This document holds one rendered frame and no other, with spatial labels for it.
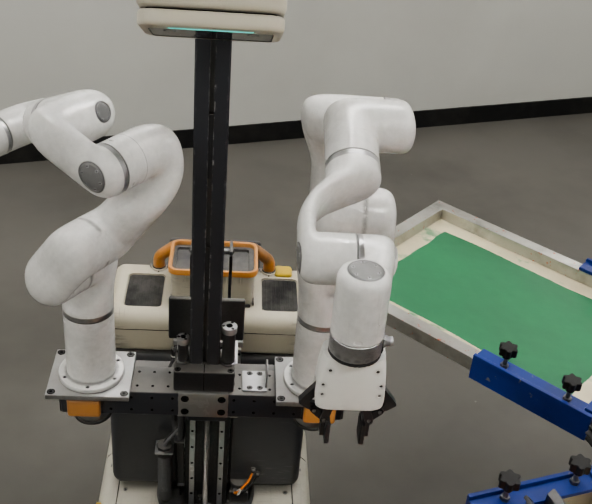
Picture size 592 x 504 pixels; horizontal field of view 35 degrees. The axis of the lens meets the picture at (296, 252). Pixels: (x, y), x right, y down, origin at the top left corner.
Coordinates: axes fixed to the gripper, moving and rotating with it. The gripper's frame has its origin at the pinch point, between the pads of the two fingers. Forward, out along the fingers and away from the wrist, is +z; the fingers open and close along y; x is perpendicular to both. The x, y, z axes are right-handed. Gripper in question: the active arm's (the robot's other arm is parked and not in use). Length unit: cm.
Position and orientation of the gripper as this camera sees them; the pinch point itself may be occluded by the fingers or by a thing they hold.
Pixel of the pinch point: (343, 428)
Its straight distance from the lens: 141.8
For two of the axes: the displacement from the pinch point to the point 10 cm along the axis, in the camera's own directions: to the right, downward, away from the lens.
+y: -10.0, -0.4, -0.7
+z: -0.7, 8.4, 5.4
